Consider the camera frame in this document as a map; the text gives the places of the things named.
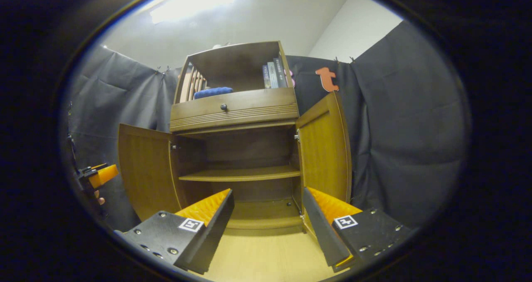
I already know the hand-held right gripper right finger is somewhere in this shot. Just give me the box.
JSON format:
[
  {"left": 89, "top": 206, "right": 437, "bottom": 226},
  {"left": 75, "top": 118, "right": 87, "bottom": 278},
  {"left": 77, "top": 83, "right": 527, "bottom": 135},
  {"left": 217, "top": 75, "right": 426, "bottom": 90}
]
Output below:
[{"left": 302, "top": 186, "right": 412, "bottom": 273}]

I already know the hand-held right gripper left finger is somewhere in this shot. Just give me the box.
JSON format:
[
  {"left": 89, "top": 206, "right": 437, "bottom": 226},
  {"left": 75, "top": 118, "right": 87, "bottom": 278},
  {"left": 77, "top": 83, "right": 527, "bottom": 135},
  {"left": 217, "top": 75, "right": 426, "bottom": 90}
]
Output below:
[{"left": 114, "top": 188, "right": 235, "bottom": 275}]

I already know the wooden shoe cabinet door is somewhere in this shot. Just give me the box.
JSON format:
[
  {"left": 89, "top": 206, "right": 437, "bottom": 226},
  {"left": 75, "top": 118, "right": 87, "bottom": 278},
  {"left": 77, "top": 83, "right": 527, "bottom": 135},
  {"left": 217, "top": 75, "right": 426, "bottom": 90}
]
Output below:
[
  {"left": 296, "top": 92, "right": 353, "bottom": 237},
  {"left": 118, "top": 123, "right": 185, "bottom": 222}
]

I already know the wooden double-door shoe cabinet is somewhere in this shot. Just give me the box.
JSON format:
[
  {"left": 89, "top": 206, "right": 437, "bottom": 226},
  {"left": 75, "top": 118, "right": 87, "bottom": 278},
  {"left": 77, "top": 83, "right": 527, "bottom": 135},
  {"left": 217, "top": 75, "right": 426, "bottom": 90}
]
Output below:
[{"left": 118, "top": 41, "right": 353, "bottom": 237}]

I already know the wooden inner cabinet shelf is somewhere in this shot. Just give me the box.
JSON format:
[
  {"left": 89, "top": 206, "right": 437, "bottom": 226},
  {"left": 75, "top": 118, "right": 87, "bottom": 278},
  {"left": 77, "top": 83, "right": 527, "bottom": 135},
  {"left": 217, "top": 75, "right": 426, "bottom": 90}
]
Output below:
[{"left": 179, "top": 166, "right": 301, "bottom": 182}]

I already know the wooden cabinet drawer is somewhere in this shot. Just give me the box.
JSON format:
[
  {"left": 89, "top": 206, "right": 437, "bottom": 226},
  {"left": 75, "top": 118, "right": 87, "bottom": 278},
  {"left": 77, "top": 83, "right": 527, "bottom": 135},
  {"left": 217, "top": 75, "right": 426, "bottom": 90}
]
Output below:
[{"left": 170, "top": 87, "right": 300, "bottom": 133}]

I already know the blue folded towel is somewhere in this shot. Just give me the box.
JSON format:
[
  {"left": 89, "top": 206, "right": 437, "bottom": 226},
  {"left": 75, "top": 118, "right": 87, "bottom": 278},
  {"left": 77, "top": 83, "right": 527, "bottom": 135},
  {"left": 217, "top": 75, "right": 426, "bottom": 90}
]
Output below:
[{"left": 193, "top": 87, "right": 234, "bottom": 100}]

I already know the black backdrop cloth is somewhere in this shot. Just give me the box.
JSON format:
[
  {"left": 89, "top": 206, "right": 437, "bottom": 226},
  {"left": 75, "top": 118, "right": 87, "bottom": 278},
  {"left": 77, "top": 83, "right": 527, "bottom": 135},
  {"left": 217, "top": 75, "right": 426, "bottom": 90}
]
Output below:
[{"left": 62, "top": 20, "right": 472, "bottom": 233}]

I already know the light grey book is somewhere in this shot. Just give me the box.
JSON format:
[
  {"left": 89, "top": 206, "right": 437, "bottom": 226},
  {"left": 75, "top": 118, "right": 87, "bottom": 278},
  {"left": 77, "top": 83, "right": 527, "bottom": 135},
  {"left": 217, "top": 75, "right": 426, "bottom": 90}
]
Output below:
[{"left": 267, "top": 62, "right": 279, "bottom": 89}]

